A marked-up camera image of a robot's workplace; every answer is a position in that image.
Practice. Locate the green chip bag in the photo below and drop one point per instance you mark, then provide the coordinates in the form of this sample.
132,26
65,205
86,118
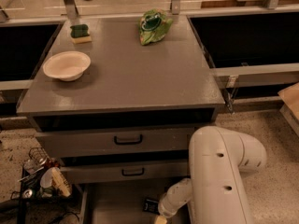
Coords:
153,26

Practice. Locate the grey drawer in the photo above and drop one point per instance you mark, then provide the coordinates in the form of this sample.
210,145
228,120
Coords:
111,142
121,202
125,171

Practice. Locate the grey drawer cabinet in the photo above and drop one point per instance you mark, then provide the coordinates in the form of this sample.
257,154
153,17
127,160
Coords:
127,86

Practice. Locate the grey middle drawer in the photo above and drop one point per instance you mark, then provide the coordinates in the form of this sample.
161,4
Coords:
125,171

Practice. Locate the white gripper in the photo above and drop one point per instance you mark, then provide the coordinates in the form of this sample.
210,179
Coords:
165,207

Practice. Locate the white paper bowl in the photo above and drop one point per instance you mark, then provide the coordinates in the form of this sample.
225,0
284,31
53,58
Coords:
67,66

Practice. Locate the brown cardboard box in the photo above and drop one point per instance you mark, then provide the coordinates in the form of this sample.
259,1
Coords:
290,98

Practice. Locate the green yellow sponge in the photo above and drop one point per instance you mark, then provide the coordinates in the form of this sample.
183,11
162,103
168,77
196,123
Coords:
80,33

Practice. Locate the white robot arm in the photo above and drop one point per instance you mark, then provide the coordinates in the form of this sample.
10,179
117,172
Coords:
214,192

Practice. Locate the grey bottom drawer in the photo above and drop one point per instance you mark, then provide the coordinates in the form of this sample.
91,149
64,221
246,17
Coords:
121,202

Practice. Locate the cream box in rack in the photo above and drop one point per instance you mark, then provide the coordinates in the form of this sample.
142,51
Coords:
60,183

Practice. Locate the grey top drawer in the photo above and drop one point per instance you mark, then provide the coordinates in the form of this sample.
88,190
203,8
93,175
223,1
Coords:
111,142

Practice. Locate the dark rxbar blueberry packet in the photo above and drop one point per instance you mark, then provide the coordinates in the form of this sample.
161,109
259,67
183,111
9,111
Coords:
151,206

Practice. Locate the white cup in rack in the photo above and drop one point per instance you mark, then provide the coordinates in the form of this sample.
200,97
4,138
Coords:
46,180

